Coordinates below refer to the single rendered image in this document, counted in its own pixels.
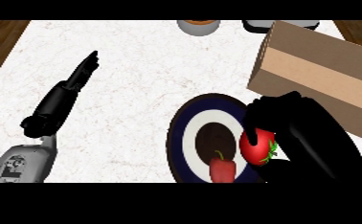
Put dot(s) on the grey and black appliance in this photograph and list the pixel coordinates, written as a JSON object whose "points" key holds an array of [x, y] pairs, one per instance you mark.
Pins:
{"points": [[264, 25]]}

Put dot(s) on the grey cup with orange content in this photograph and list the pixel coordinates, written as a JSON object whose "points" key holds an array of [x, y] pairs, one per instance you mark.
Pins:
{"points": [[199, 27]]}

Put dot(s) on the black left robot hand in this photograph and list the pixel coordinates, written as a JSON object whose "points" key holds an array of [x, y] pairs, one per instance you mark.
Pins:
{"points": [[55, 103]]}

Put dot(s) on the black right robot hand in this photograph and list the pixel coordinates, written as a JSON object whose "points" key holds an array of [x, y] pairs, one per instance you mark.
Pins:
{"points": [[314, 138]]}

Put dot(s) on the navy and white round plate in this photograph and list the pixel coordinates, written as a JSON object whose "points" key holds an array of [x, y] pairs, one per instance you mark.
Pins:
{"points": [[193, 138]]}

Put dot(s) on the brown cardboard box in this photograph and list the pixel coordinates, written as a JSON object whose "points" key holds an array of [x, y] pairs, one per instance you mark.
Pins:
{"points": [[311, 65]]}

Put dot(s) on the red bell pepper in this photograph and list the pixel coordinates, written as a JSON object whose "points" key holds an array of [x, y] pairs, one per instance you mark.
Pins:
{"points": [[222, 169]]}

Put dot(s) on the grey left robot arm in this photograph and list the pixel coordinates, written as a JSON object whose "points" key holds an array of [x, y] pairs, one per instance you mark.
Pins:
{"points": [[26, 162]]}

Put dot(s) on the red tomato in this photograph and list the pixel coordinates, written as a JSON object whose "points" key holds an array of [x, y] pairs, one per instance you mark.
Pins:
{"points": [[256, 148]]}

